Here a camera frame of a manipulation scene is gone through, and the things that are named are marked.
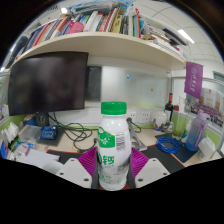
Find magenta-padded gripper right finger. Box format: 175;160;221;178
128;147;171;190

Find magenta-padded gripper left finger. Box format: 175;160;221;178
55;146;99;190

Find white green-capped drink bottle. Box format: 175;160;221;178
96;101;133;192

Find translucent purple water bottle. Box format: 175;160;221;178
184;109;210;153

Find black red-edged desk mat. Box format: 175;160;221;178
46;143;194;174

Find grey metal laptop stand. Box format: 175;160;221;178
126;116;148;153

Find white printed paper sheet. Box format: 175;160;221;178
19;148;61;169

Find small blue box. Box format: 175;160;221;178
39;125;58;141

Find white plastic jar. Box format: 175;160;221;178
153;111;168;129

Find clear plastic box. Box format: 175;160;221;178
18;124;43;146

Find white tissue pack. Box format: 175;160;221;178
198;136;216;161

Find dark wine bottle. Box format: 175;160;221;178
164;92;175;123

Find group photo poster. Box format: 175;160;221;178
184;88;224;128

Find black computer monitor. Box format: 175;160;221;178
8;51;90;128

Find purple hanging banner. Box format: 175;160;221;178
184;61;204;100

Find white shelf with books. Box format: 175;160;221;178
6;0;188;72

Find ceiling light panels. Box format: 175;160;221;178
59;5;196;45

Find coiled blue cable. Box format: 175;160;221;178
155;135;183;155

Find black tangled cables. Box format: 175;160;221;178
49;113;101;153

